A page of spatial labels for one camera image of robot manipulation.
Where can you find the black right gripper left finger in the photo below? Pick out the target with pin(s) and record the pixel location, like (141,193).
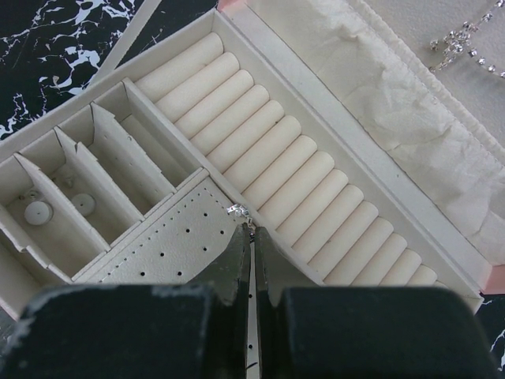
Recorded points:
(194,330)

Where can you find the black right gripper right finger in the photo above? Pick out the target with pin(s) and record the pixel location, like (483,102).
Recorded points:
(308,331)

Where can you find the pink jewelry box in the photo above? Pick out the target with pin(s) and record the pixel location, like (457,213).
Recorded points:
(314,115)

